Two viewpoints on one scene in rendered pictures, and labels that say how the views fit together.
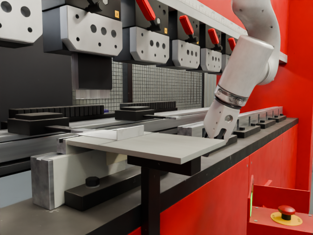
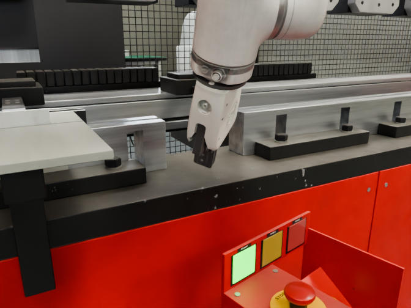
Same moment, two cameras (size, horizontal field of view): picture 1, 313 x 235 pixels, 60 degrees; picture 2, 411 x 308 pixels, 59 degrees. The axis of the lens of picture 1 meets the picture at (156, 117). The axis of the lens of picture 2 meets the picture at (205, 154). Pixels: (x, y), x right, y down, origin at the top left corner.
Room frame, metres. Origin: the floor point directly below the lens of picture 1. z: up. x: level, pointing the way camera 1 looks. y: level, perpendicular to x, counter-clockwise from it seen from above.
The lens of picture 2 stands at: (0.24, -0.40, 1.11)
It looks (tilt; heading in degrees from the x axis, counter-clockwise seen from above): 17 degrees down; 27
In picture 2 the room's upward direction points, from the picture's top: straight up
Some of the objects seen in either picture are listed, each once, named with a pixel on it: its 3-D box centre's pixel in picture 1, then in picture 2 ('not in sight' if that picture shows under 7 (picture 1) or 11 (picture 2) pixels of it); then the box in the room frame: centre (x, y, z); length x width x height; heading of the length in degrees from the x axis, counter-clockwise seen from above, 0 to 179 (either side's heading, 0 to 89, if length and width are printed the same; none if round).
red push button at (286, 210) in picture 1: (286, 214); (298, 300); (0.65, -0.32, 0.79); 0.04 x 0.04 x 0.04
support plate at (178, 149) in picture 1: (146, 142); (16, 137); (0.53, 0.02, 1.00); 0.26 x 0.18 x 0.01; 55
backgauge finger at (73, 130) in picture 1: (55, 124); (11, 96); (0.71, 0.27, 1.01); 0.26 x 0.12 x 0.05; 55
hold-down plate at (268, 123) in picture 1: (266, 123); not in sight; (1.74, -0.71, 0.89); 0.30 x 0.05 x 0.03; 145
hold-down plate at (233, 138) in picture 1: (218, 142); (315, 142); (1.08, -0.25, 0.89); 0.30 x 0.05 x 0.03; 145
